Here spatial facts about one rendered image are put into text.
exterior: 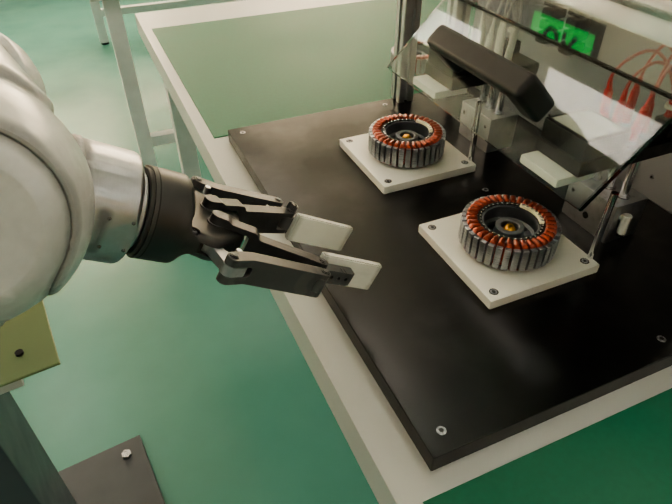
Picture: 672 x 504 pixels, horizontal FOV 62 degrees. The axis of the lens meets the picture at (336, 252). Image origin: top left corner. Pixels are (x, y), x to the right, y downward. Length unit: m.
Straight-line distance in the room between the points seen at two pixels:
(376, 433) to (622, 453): 0.21
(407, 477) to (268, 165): 0.50
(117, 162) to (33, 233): 0.22
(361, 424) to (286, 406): 0.94
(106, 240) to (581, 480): 0.43
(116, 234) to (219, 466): 1.03
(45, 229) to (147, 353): 1.44
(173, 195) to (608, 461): 0.43
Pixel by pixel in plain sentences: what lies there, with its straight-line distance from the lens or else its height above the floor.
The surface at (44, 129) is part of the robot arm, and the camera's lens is 0.23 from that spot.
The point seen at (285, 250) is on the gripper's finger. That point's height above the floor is 0.89.
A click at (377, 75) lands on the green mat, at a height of 0.75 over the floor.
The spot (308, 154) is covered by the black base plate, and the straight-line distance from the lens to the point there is 0.87.
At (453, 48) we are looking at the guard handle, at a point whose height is 1.06.
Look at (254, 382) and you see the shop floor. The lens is 1.52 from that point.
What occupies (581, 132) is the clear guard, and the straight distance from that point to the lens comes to 0.38.
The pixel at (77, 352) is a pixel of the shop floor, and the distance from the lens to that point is 1.73.
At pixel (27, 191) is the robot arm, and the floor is 1.09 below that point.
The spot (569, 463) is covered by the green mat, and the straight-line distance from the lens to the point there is 0.55.
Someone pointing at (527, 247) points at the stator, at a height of 0.82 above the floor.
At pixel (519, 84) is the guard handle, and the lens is 0.38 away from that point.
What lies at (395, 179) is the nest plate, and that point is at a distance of 0.79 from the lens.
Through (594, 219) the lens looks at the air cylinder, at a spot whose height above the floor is 0.79.
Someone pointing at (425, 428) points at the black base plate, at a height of 0.77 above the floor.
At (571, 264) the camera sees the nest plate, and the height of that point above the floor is 0.78.
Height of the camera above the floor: 1.20
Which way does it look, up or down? 39 degrees down
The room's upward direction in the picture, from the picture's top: straight up
